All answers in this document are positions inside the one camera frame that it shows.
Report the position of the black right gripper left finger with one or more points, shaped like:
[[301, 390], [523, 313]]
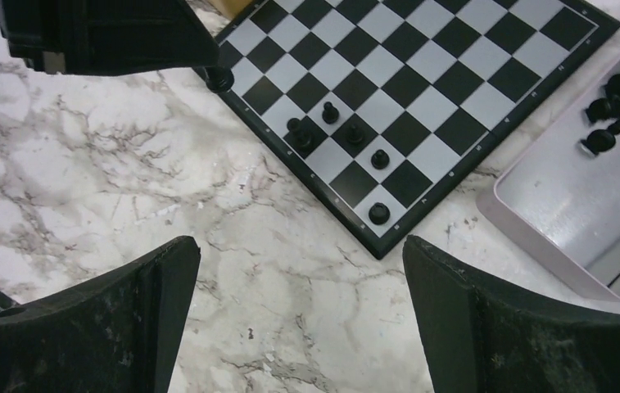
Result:
[[117, 332]]

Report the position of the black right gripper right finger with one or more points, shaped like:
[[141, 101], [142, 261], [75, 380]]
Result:
[[481, 333]]

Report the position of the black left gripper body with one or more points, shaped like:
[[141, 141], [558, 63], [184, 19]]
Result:
[[106, 37]]

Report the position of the black chess piece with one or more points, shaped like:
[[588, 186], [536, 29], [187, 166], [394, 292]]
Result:
[[379, 213]]

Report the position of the black chess pawn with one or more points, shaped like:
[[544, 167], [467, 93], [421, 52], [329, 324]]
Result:
[[380, 159], [355, 135], [330, 114]]

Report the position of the black chess rook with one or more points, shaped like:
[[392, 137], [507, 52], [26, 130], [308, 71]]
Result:
[[301, 137]]

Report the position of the black chess queen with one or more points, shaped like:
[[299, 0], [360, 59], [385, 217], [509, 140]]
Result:
[[218, 79]]

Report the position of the pile of black chess pieces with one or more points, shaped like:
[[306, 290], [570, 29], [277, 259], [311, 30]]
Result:
[[607, 107]]

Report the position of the pink tin box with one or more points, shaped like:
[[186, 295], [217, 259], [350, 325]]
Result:
[[560, 200]]

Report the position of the black and silver chessboard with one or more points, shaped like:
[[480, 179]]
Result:
[[438, 85]]

